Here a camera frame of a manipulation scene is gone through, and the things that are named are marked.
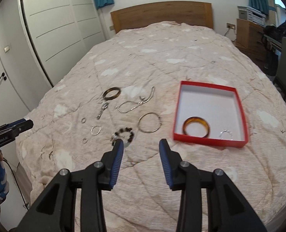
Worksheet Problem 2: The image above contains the wooden headboard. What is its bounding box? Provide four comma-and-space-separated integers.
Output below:
111, 1, 214, 33

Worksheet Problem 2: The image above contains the thin silver bangle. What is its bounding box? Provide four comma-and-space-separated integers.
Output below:
137, 112, 162, 134

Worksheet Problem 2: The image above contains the large twisted silver hoop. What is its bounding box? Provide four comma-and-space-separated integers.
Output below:
219, 129, 233, 140

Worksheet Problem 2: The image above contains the black bag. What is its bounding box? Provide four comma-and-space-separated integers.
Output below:
263, 21, 286, 43

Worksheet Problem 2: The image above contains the dark brown bangle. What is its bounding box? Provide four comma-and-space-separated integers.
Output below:
103, 87, 121, 101

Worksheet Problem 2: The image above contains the dark beaded bracelet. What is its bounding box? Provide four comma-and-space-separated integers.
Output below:
110, 127, 136, 148

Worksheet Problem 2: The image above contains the wall power socket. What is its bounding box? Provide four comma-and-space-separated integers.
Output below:
226, 23, 236, 30

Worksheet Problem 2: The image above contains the silver rhinestone watch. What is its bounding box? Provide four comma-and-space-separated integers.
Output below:
96, 102, 109, 119

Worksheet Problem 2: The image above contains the wooden dresser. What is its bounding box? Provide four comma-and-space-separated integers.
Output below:
235, 19, 267, 66

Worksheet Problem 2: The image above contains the black cable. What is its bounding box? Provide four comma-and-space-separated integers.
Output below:
3, 158, 30, 210

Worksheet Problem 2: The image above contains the beige patterned quilt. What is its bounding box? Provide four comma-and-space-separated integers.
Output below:
16, 22, 286, 231

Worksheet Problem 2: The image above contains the white printer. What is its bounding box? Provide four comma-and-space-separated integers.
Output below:
237, 6, 266, 27

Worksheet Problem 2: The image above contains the silver chain necklace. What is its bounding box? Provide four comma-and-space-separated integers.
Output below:
115, 86, 156, 114

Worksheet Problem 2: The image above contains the red shallow box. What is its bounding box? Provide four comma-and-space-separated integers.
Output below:
173, 81, 248, 148

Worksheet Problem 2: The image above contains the white sliding wardrobe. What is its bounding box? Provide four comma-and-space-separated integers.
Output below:
21, 0, 105, 85

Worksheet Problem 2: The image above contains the amber translucent bangle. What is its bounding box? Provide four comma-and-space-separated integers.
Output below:
182, 116, 210, 138

